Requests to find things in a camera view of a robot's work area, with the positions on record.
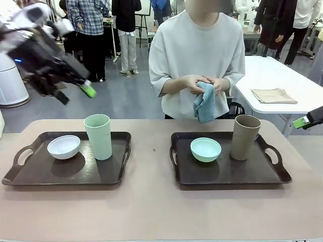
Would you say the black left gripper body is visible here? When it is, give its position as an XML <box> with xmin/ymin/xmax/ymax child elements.
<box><xmin>7</xmin><ymin>21</ymin><xmax>90</xmax><ymax>96</ymax></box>

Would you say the beige cloth mat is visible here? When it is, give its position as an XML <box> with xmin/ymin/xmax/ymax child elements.
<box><xmin>251</xmin><ymin>88</ymin><xmax>298</xmax><ymax>104</ymax></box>

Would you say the blue cloth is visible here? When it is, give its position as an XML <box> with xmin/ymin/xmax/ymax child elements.
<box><xmin>193</xmin><ymin>81</ymin><xmax>216</xmax><ymax>124</ymax></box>

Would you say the person's left forearm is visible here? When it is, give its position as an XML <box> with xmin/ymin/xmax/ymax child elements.
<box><xmin>220</xmin><ymin>77</ymin><xmax>232</xmax><ymax>93</ymax></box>

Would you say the person's right forearm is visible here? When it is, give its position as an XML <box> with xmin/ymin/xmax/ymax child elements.
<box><xmin>161</xmin><ymin>77</ymin><xmax>187</xmax><ymax>96</ymax></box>

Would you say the person's left hand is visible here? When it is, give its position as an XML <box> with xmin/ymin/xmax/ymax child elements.
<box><xmin>205</xmin><ymin>77</ymin><xmax>223</xmax><ymax>95</ymax></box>

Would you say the person's right hand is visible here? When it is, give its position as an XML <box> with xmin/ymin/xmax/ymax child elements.
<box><xmin>180</xmin><ymin>75</ymin><xmax>210</xmax><ymax>95</ymax></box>

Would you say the white cylindrical air purifier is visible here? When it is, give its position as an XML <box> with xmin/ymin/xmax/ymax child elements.
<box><xmin>0</xmin><ymin>54</ymin><xmax>30</xmax><ymax>109</ymax></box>

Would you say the white bowl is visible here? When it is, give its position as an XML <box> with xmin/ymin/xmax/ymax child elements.
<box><xmin>47</xmin><ymin>135</ymin><xmax>81</xmax><ymax>160</ymax></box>

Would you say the light green tall cup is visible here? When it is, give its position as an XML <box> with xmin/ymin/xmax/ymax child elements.
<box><xmin>83</xmin><ymin>114</ymin><xmax>113</xmax><ymax>161</ymax></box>

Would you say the white side table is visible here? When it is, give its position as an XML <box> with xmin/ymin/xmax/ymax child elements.
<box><xmin>234</xmin><ymin>55</ymin><xmax>323</xmax><ymax>138</ymax></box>

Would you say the tan brown tall cup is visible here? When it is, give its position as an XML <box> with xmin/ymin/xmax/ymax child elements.
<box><xmin>230</xmin><ymin>114</ymin><xmax>261</xmax><ymax>161</ymax></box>

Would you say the bystander in plaid shirt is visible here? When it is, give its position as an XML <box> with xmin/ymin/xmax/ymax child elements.
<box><xmin>66</xmin><ymin>0</ymin><xmax>112</xmax><ymax>83</ymax></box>

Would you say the black chair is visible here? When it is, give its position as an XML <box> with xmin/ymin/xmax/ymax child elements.
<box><xmin>227</xmin><ymin>98</ymin><xmax>245</xmax><ymax>119</ymax></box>

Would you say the black easel stand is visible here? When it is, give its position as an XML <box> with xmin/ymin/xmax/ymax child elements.
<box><xmin>135</xmin><ymin>14</ymin><xmax>152</xmax><ymax>48</ymax></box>

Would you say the bystander in black top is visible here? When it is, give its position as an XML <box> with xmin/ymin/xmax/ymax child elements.
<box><xmin>112</xmin><ymin>0</ymin><xmax>142</xmax><ymax>74</ymax></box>

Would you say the mint green bowl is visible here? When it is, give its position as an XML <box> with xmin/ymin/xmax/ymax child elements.
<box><xmin>190</xmin><ymin>137</ymin><xmax>222</xmax><ymax>163</ymax></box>

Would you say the bystander in white shirt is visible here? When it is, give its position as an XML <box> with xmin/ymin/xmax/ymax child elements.
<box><xmin>285</xmin><ymin>0</ymin><xmax>323</xmax><ymax>66</ymax></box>

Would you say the bystander in dark coat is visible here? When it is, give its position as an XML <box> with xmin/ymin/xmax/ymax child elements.
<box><xmin>253</xmin><ymin>0</ymin><xmax>298</xmax><ymax>60</ymax></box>

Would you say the bystander in blue top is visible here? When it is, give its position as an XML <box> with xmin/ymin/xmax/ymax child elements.
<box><xmin>151</xmin><ymin>0</ymin><xmax>173</xmax><ymax>26</ymax></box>

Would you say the person in white shirt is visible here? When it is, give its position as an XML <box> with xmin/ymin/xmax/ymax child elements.
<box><xmin>148</xmin><ymin>0</ymin><xmax>246</xmax><ymax>120</ymax></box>

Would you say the dark brown tray with handles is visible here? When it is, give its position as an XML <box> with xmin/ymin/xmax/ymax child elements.
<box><xmin>2</xmin><ymin>131</ymin><xmax>132</xmax><ymax>187</ymax></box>
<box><xmin>169</xmin><ymin>131</ymin><xmax>293</xmax><ymax>190</ymax></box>

